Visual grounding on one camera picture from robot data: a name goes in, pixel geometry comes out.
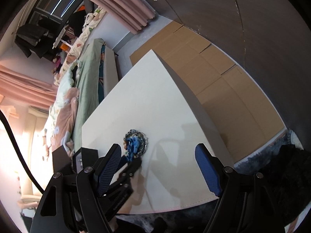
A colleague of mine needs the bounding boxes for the hanging dark clothes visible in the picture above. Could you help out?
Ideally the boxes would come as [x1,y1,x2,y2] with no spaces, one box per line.
[15,23,61,59]

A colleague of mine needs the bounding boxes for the dark cloth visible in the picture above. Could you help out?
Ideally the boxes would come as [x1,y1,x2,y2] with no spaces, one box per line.
[267,146,307,224]

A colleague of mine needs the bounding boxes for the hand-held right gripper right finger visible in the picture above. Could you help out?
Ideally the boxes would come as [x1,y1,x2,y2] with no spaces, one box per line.
[195,144,286,233]

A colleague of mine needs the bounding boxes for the colourful printed bed skirt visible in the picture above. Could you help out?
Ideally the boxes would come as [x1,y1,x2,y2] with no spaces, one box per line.
[98,44,106,103]

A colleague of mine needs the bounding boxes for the pile of plush toys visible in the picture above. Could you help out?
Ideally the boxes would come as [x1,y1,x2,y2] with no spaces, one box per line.
[51,56,62,76]

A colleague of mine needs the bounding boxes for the black bag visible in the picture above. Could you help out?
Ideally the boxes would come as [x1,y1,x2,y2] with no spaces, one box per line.
[68,11,89,36]

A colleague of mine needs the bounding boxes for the dark framed window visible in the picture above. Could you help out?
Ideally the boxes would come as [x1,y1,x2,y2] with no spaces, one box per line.
[29,0,85,26]

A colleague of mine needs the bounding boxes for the pink duck print blanket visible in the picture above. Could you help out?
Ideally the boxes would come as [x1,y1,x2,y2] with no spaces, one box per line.
[50,87,80,157]

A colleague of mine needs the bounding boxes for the pink curtain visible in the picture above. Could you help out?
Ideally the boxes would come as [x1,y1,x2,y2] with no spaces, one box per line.
[0,64,57,107]
[55,0,161,33]

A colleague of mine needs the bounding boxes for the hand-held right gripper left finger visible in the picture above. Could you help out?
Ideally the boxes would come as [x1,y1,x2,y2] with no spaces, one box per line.
[29,144,122,233]

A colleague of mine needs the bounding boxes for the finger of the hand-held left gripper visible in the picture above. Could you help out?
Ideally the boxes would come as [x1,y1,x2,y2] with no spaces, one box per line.
[110,159,142,187]
[125,137,142,163]

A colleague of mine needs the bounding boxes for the white bed frame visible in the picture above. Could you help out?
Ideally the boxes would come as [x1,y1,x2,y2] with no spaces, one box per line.
[101,45,121,97]

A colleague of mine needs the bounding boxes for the grey fluffy rug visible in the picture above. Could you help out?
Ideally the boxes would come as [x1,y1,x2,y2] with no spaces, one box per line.
[117,129,307,233]

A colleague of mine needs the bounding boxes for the brown cardboard sheet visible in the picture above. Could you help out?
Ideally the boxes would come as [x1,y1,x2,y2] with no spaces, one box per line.
[129,21,286,167]

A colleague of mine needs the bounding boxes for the green bed sheet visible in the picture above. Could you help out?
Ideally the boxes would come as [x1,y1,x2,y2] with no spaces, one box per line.
[72,38,107,148]

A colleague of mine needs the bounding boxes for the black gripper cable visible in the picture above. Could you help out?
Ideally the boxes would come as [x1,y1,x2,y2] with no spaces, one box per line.
[0,109,45,196]

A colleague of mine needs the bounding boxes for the pale floral quilt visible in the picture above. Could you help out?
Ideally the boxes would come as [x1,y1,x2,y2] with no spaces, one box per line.
[41,61,78,151]

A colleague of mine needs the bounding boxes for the white stand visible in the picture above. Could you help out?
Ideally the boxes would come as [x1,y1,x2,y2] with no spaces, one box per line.
[52,28,67,49]

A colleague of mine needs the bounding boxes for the white side table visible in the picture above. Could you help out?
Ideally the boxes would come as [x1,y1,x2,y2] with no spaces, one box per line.
[81,49,235,215]

